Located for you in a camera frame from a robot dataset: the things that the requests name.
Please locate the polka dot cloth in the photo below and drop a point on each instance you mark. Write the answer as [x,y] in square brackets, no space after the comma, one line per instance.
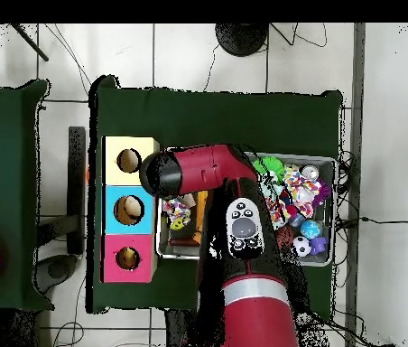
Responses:
[177,213]

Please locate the heart print cloth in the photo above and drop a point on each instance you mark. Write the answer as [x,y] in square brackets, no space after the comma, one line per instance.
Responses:
[301,189]

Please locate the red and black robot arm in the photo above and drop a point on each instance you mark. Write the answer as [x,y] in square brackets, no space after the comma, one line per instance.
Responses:
[211,170]

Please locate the wooden box with three holes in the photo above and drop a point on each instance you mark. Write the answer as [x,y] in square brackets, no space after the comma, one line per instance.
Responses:
[114,217]

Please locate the orange toy block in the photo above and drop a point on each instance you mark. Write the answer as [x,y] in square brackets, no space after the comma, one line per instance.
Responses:
[201,217]

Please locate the green fuzzy monster toy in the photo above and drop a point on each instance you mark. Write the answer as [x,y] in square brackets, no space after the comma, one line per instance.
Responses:
[270,166]

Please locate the white colourful print cloth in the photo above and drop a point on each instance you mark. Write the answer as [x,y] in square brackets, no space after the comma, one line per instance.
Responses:
[276,210]

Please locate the small soccer ball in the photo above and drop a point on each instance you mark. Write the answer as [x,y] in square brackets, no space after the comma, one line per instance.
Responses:
[301,246]

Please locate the blue globe ball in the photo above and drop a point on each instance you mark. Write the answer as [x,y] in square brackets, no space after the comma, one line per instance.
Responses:
[311,229]

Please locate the black panel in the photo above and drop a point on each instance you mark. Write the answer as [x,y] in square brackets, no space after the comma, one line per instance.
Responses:
[76,188]

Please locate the black round base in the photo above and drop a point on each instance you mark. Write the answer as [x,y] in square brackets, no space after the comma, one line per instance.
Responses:
[242,36]

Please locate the dark green side tablecloth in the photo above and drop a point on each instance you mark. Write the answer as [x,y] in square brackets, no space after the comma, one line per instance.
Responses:
[9,144]

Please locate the black rod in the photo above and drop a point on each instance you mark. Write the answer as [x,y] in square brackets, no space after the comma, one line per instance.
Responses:
[29,42]

